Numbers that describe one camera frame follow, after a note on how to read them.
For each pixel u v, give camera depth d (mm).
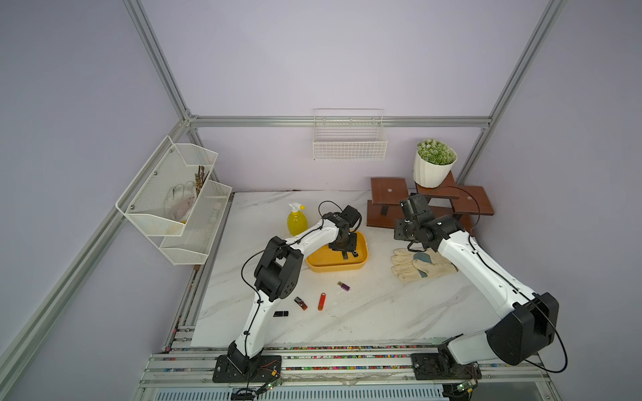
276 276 563
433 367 732
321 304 860
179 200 775
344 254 983
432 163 819
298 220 983
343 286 905
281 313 834
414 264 952
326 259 981
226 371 729
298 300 879
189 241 891
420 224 597
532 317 403
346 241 860
